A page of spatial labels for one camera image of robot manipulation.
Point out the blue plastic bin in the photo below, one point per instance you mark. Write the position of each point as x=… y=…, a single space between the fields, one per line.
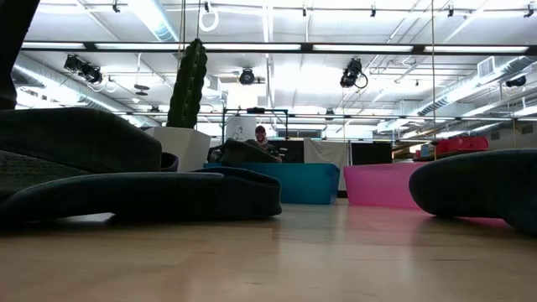
x=302 y=182

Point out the blue denim baseball cap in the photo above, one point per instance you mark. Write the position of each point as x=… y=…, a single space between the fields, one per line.
x=482 y=184

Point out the dark grey fleece hat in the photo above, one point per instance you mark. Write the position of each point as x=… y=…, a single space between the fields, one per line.
x=243 y=153

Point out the black background rig frame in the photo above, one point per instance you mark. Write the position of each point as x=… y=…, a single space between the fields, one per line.
x=256 y=110

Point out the green cactus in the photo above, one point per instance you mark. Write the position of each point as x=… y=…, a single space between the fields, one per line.
x=189 y=84

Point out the person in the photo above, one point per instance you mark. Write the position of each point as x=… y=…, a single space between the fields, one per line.
x=261 y=133

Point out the red plastic crate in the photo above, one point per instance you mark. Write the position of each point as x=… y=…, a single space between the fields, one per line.
x=461 y=144

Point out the grey cloth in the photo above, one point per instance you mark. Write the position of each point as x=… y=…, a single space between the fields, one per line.
x=325 y=151

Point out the white angular plant pot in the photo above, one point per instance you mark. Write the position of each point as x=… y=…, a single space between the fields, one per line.
x=184 y=147

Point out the black partition panel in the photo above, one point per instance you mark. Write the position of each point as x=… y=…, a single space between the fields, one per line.
x=371 y=153

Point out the silver ventilation duct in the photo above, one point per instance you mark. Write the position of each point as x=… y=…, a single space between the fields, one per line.
x=461 y=90

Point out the red plastic bin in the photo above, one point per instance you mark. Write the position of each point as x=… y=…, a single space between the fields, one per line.
x=377 y=184

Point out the navy blue baseball cap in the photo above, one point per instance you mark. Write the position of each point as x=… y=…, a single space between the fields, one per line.
x=168 y=193

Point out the black overhead crossbar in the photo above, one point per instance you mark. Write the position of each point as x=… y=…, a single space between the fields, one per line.
x=308 y=47

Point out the black ceiling spotlight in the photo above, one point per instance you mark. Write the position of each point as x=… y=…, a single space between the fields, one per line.
x=73 y=63
x=350 y=73
x=247 y=76
x=92 y=74
x=516 y=81

